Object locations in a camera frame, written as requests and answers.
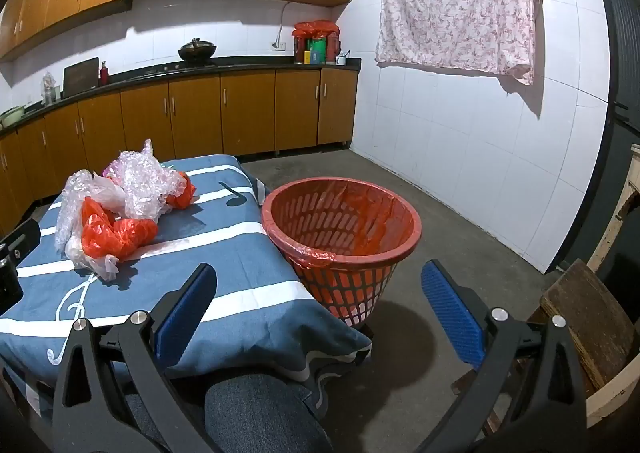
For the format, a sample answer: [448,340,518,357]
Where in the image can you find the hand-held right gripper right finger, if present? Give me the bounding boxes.
[415,259,587,453]

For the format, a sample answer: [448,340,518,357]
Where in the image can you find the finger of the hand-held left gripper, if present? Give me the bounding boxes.
[0,220,42,264]

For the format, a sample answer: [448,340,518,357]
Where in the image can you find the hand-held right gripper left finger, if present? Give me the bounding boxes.
[50,262,221,453]

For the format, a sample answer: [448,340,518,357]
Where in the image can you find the red plastic basket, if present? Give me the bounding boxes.
[261,177,422,329]

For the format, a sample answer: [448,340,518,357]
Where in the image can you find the pinkish bubble wrap sheet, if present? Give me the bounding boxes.
[102,139,187,222]

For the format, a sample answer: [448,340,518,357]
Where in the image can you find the small red plastic bag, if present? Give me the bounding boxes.
[164,172,198,210]

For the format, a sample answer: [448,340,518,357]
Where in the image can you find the blue white striped cloth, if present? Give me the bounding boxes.
[0,154,373,414]

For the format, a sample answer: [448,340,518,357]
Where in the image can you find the large red plastic bag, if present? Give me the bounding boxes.
[81,197,159,259]

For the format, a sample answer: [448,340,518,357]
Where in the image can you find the person's leg in jeans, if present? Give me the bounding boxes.
[122,372,334,453]

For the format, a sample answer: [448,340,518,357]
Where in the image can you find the green pot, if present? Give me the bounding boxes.
[0,105,27,130]

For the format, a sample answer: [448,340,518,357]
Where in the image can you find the wooden stool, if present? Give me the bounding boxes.
[451,259,637,436]

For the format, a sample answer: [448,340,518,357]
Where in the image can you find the dark cutting board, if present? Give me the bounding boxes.
[61,57,101,98]

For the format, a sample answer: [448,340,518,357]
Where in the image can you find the wooden base cabinets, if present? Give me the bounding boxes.
[0,68,360,224]

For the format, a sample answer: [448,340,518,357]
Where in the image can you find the black wok with lid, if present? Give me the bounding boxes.
[177,38,219,65]

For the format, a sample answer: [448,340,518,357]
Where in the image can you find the black countertop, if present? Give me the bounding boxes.
[0,57,362,136]

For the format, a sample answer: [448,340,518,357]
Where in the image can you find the red bag over tins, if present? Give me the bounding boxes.
[292,20,341,42]

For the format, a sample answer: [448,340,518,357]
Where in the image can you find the light wooden frame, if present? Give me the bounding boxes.
[582,143,640,430]

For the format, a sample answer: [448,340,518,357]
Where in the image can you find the white power cable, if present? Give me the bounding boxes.
[276,2,295,46]

